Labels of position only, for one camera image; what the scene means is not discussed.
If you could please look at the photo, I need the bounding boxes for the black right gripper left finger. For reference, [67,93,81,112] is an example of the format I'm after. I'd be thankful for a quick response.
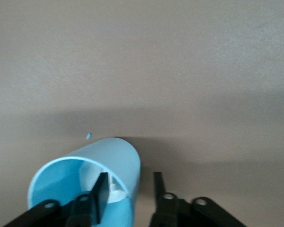
[2,172,109,227]

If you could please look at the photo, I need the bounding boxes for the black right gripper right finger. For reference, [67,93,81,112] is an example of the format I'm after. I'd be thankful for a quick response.
[148,172,247,227]

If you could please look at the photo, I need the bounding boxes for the blue plastic cup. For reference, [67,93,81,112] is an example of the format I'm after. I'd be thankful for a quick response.
[27,137,142,227]

